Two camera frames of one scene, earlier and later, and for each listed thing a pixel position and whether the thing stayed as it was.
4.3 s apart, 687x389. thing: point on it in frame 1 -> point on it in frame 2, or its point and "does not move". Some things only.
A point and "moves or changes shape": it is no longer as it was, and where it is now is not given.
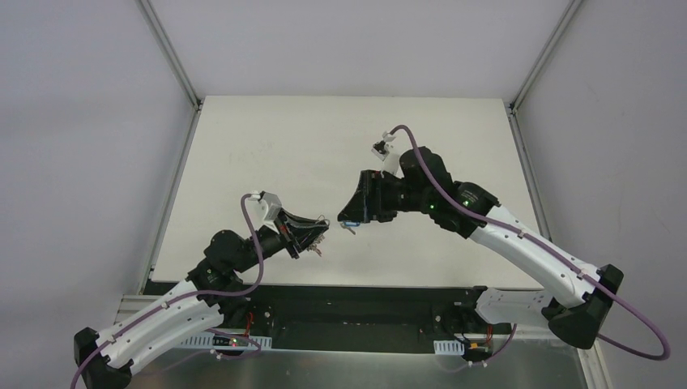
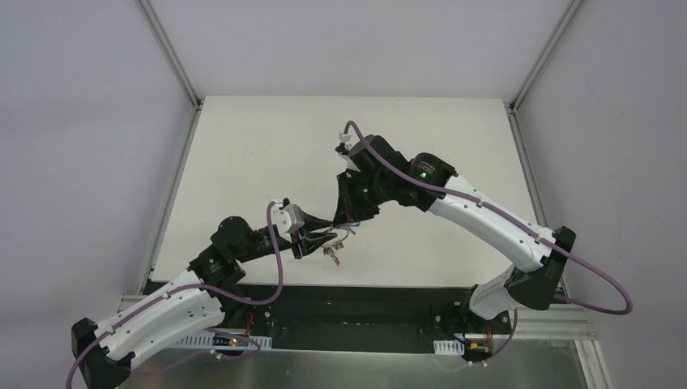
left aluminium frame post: x=175 y=60 does not move
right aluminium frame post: x=536 y=69 does not move
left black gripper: x=288 y=239 does not move
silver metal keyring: x=315 y=245 moves or changes shape
